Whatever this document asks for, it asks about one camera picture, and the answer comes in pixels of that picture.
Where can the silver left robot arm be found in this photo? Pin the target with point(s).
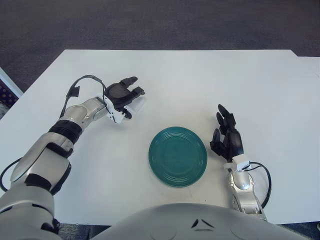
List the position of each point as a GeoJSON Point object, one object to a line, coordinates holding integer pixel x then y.
{"type": "Point", "coordinates": [50, 150]}

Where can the white board edge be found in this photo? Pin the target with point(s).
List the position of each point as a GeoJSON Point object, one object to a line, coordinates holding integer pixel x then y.
{"type": "Point", "coordinates": [11, 83]}

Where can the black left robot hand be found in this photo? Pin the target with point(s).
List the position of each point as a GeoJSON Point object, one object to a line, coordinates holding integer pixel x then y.
{"type": "Point", "coordinates": [118, 95]}

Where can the grey robot torso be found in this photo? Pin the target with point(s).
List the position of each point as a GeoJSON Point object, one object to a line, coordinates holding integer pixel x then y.
{"type": "Point", "coordinates": [200, 225]}

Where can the dark patterned rug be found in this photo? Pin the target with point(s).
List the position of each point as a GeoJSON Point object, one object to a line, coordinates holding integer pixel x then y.
{"type": "Point", "coordinates": [6, 102]}

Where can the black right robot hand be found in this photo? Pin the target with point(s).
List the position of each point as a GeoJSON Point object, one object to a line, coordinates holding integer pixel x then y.
{"type": "Point", "coordinates": [232, 142]}

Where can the dark green round plate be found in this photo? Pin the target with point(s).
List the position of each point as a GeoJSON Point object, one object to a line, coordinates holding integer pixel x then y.
{"type": "Point", "coordinates": [177, 157]}

